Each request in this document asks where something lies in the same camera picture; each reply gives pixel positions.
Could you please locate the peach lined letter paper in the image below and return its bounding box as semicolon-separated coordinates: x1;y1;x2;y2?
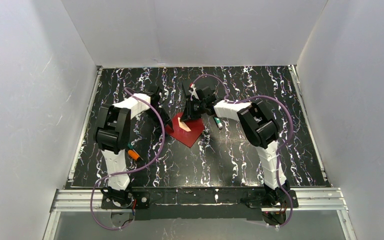
177;117;192;132

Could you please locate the red paper envelope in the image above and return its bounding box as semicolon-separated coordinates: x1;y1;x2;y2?
165;112;205;148

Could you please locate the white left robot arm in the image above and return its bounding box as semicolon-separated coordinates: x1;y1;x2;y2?
93;86;173;204

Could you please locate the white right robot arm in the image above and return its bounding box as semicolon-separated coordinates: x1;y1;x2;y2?
180;83;289;204

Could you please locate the white green glue stick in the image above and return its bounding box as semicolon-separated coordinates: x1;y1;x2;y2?
213;117;223;130

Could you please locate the orange green screwdriver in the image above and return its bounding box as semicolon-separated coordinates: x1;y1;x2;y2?
126;143;143;161

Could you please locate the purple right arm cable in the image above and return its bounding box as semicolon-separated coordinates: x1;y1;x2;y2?
190;73;296;229

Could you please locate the aluminium front rail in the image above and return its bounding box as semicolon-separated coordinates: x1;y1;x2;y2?
51;187;349;212

